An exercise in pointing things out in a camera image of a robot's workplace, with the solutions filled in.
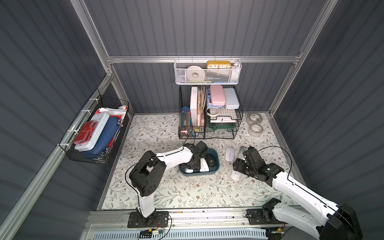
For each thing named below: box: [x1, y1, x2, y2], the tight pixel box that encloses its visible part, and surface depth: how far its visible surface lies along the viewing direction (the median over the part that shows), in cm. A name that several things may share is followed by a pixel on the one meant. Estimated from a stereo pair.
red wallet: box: [73, 120, 98, 145], surface depth 64 cm
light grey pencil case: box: [223, 87, 240, 110], surface depth 98 cm
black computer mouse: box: [205, 153, 216, 167], surface depth 94 cm
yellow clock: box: [206, 60, 232, 69], surface depth 90 cm
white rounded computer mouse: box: [225, 146, 235, 162], surface depth 97 cm
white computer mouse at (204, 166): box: [199, 157, 210, 172], surface depth 91 cm
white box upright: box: [190, 86, 199, 127], surface depth 96 cm
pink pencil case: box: [210, 85, 226, 106], surface depth 97 cm
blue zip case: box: [82, 116, 121, 158], surface depth 69 cm
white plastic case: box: [74, 112, 110, 152], surface depth 67 cm
